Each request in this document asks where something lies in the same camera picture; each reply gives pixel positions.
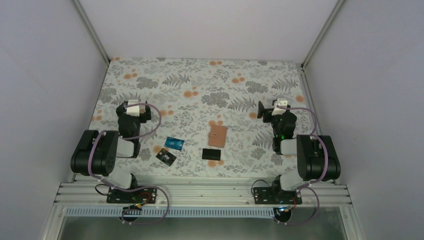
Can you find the floral table mat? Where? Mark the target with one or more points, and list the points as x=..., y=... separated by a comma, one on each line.
x=188, y=97

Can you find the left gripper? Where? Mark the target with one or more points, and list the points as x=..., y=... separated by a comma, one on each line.
x=146, y=115

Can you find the brown leather card holder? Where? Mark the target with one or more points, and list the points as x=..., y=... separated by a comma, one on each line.
x=217, y=136

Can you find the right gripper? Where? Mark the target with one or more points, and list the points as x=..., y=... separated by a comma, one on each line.
x=261, y=111

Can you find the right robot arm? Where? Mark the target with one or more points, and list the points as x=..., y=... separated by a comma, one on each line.
x=317, y=159

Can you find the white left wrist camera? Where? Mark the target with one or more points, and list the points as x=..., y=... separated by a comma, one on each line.
x=133, y=108

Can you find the black VIP card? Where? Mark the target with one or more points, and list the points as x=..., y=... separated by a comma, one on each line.
x=166, y=157

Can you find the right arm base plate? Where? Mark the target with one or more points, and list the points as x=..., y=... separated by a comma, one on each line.
x=268, y=196

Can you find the aluminium rail frame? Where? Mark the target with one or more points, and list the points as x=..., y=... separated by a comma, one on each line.
x=199, y=208

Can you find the black card centre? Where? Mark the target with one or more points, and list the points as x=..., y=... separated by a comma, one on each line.
x=211, y=154

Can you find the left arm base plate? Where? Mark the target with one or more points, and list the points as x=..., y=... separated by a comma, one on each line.
x=143, y=196

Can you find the blue card upper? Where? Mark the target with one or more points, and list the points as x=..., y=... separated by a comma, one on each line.
x=174, y=143

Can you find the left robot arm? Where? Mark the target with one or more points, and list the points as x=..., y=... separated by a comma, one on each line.
x=97, y=151

